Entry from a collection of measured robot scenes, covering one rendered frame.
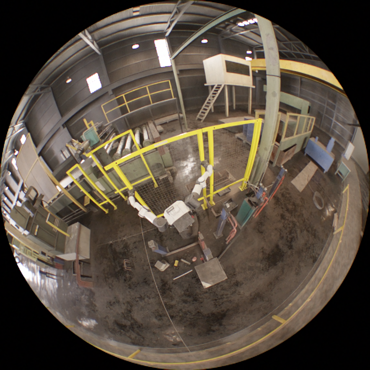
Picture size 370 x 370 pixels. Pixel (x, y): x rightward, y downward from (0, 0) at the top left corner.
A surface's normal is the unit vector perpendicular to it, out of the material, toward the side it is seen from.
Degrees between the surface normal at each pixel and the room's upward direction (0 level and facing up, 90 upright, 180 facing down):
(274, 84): 90
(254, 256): 0
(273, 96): 90
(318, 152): 90
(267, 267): 0
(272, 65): 90
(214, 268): 0
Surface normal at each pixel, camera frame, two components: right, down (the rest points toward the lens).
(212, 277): -0.17, -0.65
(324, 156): -0.92, 0.37
